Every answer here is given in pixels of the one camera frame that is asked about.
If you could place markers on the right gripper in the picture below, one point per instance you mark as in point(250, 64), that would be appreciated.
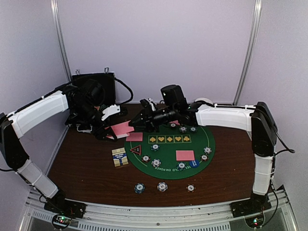
point(147, 120)

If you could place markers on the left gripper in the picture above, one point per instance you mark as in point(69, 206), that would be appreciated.
point(100, 134)

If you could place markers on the red playing card deck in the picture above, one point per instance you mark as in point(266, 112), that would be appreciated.
point(121, 130)

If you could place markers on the red card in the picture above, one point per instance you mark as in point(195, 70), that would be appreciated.
point(135, 137)
point(185, 155)

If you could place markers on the blue tan chip stack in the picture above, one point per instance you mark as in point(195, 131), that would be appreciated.
point(162, 186)

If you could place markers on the green blue chip stack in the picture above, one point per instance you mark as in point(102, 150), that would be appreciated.
point(139, 188)

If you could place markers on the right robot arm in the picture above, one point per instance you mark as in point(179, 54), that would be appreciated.
point(256, 119)

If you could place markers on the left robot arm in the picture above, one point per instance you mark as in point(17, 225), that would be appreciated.
point(37, 125)

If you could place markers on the black poker chip case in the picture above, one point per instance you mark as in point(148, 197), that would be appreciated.
point(93, 79)

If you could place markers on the teal chip row in case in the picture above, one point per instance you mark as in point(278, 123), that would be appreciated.
point(103, 107)

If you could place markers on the black red triangle token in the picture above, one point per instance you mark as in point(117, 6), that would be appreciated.
point(136, 150)

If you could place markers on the green round poker mat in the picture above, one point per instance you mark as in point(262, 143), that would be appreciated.
point(171, 139)

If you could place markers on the gold card deck box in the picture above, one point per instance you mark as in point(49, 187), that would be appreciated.
point(119, 157)

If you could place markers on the white ceramic upper bowl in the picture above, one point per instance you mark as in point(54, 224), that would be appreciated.
point(204, 100)

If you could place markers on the blue round blind button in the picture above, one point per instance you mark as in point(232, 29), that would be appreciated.
point(194, 163)

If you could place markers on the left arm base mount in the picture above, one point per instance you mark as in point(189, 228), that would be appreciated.
point(65, 207)

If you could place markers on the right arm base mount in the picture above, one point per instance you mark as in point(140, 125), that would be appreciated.
point(247, 207)

